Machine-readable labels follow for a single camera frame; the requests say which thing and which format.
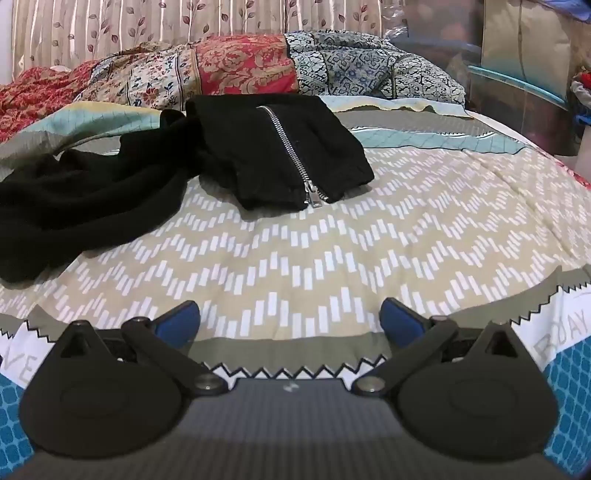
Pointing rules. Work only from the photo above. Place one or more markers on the beige cushion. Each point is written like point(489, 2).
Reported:
point(526, 41)

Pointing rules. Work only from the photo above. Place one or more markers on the clear storage bin teal lid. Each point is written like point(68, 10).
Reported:
point(531, 115)

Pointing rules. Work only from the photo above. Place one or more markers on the leaf print curtain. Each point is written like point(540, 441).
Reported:
point(138, 27)

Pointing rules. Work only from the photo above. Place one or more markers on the black pants with zipper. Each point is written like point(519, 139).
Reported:
point(115, 184)

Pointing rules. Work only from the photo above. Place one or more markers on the zigzag patterned bed sheet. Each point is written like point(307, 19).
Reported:
point(351, 258)

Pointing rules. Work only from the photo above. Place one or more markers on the floral patchwork quilt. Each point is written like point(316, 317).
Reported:
point(240, 64)

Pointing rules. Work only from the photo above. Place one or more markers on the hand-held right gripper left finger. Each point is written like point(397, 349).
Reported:
point(179, 322)

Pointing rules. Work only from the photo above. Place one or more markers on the pile of colourful clothes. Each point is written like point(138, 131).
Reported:
point(582, 90)

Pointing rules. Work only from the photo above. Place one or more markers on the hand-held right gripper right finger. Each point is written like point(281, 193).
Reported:
point(400, 323)

